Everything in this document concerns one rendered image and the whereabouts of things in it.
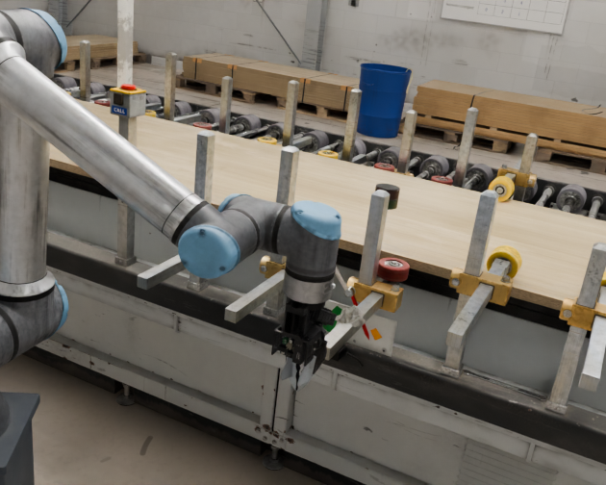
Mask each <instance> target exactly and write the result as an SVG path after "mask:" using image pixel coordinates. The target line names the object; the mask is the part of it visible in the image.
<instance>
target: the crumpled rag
mask: <svg viewBox="0 0 606 485"><path fill-rule="evenodd" d="M363 316H364V314H363V313H362V312H361V311H360V310H359V308H358V307H357V306H356V305H353V306H352V307H351V308H349V309H348V308H345V309H343V310H342V311H341V315H339V316H336V321H337V322H338V323H341V324H346V323H351V324H352V326H354V327H357V326H358V325H362V324H364V323H365V320H364V319H363Z"/></svg>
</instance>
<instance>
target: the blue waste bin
mask: <svg viewBox="0 0 606 485"><path fill-rule="evenodd" d="M360 67H361V74H360V85H359V89H360V90H361V91H362V97H361V105H360V111H359V118H358V125H357V132H358V133H360V134H362V135H366V136H370V137H375V138H385V139H388V138H395V137H397V134H398V129H399V125H400V120H401V117H402V112H403V107H404V103H405V98H406V94H407V93H408V90H409V86H410V84H411V82H412V79H413V71H412V70H411V69H410V68H405V67H401V66H396V65H389V64H360ZM411 73H412V78H411V80H410V76H411ZM409 81H410V82H409Z"/></svg>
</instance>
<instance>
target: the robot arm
mask: <svg viewBox="0 0 606 485"><path fill-rule="evenodd" d="M66 53H67V43H66V38H65V35H64V32H63V29H62V27H61V26H59V24H58V23H57V21H56V20H55V19H54V18H53V17H52V16H51V15H50V14H48V13H46V12H43V11H40V10H31V9H28V8H19V9H7V10H0V368H1V367H2V366H4V365H6V364H7V363H9V362H10V361H11V360H13V359H14V358H16V357H17V356H19V355H21V354H22V353H24V352H25V351H27V350H29V349H30V348H32V347H34V346H35V345H37V344H39V343H41V342H42V341H44V340H47V339H48V338H50V337H51V336H52V335H54V334H55V332H56V331H58V330H59V329H60V328H61V327H62V326H63V324H64V323H65V321H66V318H67V312H68V300H67V297H66V294H65V291H64V289H63V287H62V286H61V285H60V286H59V285H58V283H57V282H58V281H57V280H56V279H55V277H54V275H53V274H52V273H51V272H50V271H49V270H48V269H47V268H46V249H47V220H48V192H49V162H50V143H51V144H52V145H53V146H55V147H56V148H57V149H58V150H60V151H61V152H62V153H63V154H64V155H65V156H66V157H67V158H69V159H70V160H71V161H72V162H74V163H75V164H76V165H77V166H79V167H80V168H81V169H83V170H84V171H85V172H86V173H88V174H89V175H90V176H91V177H93V178H94V179H95V180H96V181H98V182H99V183H100V184H101V185H102V186H104V187H105V188H106V189H107V190H109V191H110V192H111V193H113V194H114V195H115V196H116V197H118V198H119V199H120V200H121V201H123V202H124V203H125V204H126V205H128V206H129V207H130V208H131V209H133V210H134V211H135V212H136V213H138V214H139V215H140V216H141V217H143V218H144V219H145V220H147V221H148V222H149V223H150V224H152V225H153V226H154V227H155V228H157V229H158V230H159V231H160V232H162V233H163V234H164V235H165V236H167V237H168V238H169V240H170V241H171V242H172V243H173V244H174V245H176V246H177V247H178V253H179V257H180V260H181V262H182V264H183V265H184V267H185V268H186V269H187V270H188V271H189V272H191V273H192V274H194V275H195V276H198V277H201V278H205V279H213V278H217V277H219V276H221V275H223V274H226V273H228V272H230V271H231V270H233V269H234V268H235V267H236V266H237V264H239V263H240V262H241V261H243V260H244V259H245V258H247V257H248V256H250V255H251V254H253V253H254V252H256V251H257V250H258V249H261V250H263V251H267V252H271V253H275V254H279V255H282V256H286V257H287V259H286V268H285V275H284V284H283V293H284V294H285V295H286V296H287V297H288V298H287V302H288V303H287V304H286V309H285V316H284V322H283V323H282V324H280V325H279V326H278V327H277V328H276V329H275V330H274V333H273V342H272V350H271V355H273V354H274V353H275V352H276V351H277V350H279V351H280V353H281V354H283V355H286V364H285V365H284V367H283V369H282V371H281V373H280V379H281V380H285V379H287V378H288V379H289V380H290V383H291V384H292V386H293V388H294V389H295V390H296V391H298V392H299V391H300V390H302V389H303V388H304V387H305V386H306V385H307V384H308V383H309V382H310V380H311V379H312V377H313V376H314V375H315V373H316V371H317V370H318V369H319V367H320V366H321V364H322V363H323V361H324V360H325V357H326V354H327V343H328V341H325V333H326V330H325V329H324V328H323V325H325V326H327V324H328V325H332V326H333V324H334V321H335V319H336V316H337V315H336V314H334V313H332V310H329V309H328V308H327V307H324V306H325V302H326V301H327V300H329V299H330V298H331V295H332V290H333V289H335V287H336V285H335V284H334V275H335V269H336V262H337V257H338V250H339V243H340V238H341V215H340V213H339V212H338V211H337V210H336V209H334V208H333V207H331V206H329V205H326V204H323V203H320V202H313V201H310V200H302V201H297V202H295V203H294V204H293V205H292V206H289V205H285V204H281V203H276V202H272V201H268V200H264V199H261V198H256V197H253V196H251V195H249V194H239V193H233V194H230V195H228V196H227V197H226V198H225V199H224V200H223V202H221V204H220V205H219V207H218V210H217V209H216V208H215V207H214V206H212V205H211V204H210V203H208V202H207V201H206V200H205V199H201V198H200V197H199V196H197V195H196V194H195V193H193V192H192V191H191V190H189V189H188V188H187V187H186V186H184V185H183V184H182V183H181V182H179V181H178V180H177V179H175V178H174V177H173V176H172V175H170V174H169V173H168V172H167V171H165V170H164V169H163V168H162V167H160V166H159V165H157V164H156V163H155V162H154V161H152V160H151V159H150V158H149V157H147V156H146V155H145V154H143V153H142V152H141V151H140V150H138V149H137V148H136V147H135V146H133V145H132V144H131V143H130V142H128V141H127V140H125V139H124V138H123V137H122V136H120V135H119V134H118V133H117V132H116V131H115V130H114V129H113V128H111V127H110V126H109V125H107V124H106V123H105V122H104V121H102V120H101V119H100V118H99V117H97V116H96V115H95V114H93V113H92V112H91V111H89V110H88V109H87V108H86V107H84V106H83V105H82V104H81V103H79V102H78V101H77V100H75V99H74V98H73V97H72V96H70V95H69V94H68V93H67V92H65V91H64V90H63V89H61V88H60V87H59V86H57V85H56V84H55V83H54V69H56V68H58V67H59V66H60V65H61V63H63V62H64V60H65V58H66ZM280 334H281V335H282V340H281V344H280V345H279V340H280ZM277 335H278V338H277V346H275V347H274V345H275V337H276V336H277ZM302 363H303V370H302V371H301V375H299V371H300V365H301V364H302ZM10 422H11V413H10V407H9V405H8V403H7V401H6V400H5V399H4V397H3V395H2V393H1V392H0V437H1V436H2V435H3V434H4V433H5V432H6V430H7V429H8V427H9V425H10Z"/></svg>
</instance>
